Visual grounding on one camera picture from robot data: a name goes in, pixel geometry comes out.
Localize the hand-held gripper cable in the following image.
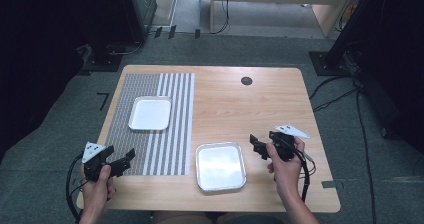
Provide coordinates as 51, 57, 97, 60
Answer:
293, 150, 317, 203
65, 153, 88, 224

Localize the black hanging cable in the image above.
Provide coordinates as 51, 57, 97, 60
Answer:
213, 0, 232, 35

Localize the person's left hand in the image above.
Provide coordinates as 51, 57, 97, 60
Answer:
79, 164, 117, 218

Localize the grey floor cable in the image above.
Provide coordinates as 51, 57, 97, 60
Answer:
106, 40, 144, 57

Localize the person's right hand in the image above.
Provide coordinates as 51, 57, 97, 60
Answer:
265, 136, 306, 198

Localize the black metal stand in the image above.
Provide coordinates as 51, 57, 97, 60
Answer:
308, 0, 388, 78
83, 0, 148, 73

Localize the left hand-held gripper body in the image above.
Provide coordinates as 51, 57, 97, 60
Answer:
82, 141, 113, 182

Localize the black floor cable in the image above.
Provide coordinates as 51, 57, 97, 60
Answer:
308, 75, 356, 101
354, 83, 378, 224
312, 87, 358, 113

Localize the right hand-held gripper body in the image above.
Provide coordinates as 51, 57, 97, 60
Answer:
268, 123, 312, 162

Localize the grey striped placemat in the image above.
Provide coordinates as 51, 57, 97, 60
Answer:
104, 72, 196, 177

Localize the grey-green cabinet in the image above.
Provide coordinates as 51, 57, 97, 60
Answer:
129, 0, 158, 35

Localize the silver metal tray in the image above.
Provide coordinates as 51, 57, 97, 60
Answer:
195, 141, 248, 192

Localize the white tray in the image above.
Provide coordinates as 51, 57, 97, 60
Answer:
128, 96, 173, 132

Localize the left hand-held gripper cable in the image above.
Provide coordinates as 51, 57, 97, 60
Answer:
65, 153, 88, 224

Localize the right hand-held gripper cable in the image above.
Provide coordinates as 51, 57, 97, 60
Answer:
293, 150, 317, 203

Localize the grey tape piece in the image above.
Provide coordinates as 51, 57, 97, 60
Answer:
321, 180, 344, 189

